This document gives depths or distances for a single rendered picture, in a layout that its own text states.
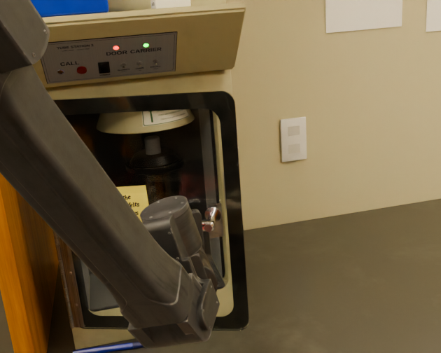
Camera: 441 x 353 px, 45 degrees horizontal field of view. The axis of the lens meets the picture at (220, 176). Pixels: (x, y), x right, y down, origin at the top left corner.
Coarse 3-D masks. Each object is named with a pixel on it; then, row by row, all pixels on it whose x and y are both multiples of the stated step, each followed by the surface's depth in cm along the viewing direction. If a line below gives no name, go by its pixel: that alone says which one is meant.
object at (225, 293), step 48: (144, 96) 79; (192, 96) 78; (96, 144) 82; (144, 144) 81; (192, 144) 80; (192, 192) 83; (240, 192) 82; (240, 240) 84; (96, 288) 90; (240, 288) 87
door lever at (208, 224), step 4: (208, 208) 83; (212, 208) 83; (216, 208) 83; (208, 212) 83; (212, 212) 83; (216, 212) 83; (220, 212) 83; (208, 216) 82; (212, 216) 81; (216, 216) 83; (220, 216) 83; (204, 220) 79; (208, 220) 79; (212, 220) 79; (216, 220) 83; (204, 224) 79; (208, 224) 78; (212, 224) 79; (204, 228) 78; (208, 228) 78; (212, 228) 79
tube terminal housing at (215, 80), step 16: (112, 0) 81; (128, 0) 81; (144, 0) 82; (192, 0) 84; (208, 0) 84; (224, 0) 85; (128, 80) 85; (144, 80) 85; (160, 80) 86; (176, 80) 87; (192, 80) 87; (208, 80) 88; (224, 80) 88; (64, 96) 83; (80, 96) 84; (96, 96) 84; (112, 96) 85; (80, 336) 96; (96, 336) 96; (112, 336) 97; (128, 336) 98
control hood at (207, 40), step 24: (48, 24) 69; (72, 24) 70; (96, 24) 71; (120, 24) 72; (144, 24) 73; (168, 24) 74; (192, 24) 75; (216, 24) 76; (240, 24) 77; (192, 48) 79; (216, 48) 80; (168, 72) 83; (192, 72) 84
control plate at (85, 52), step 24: (48, 48) 73; (72, 48) 74; (96, 48) 75; (120, 48) 76; (144, 48) 77; (168, 48) 78; (48, 72) 77; (72, 72) 78; (96, 72) 79; (120, 72) 80; (144, 72) 82
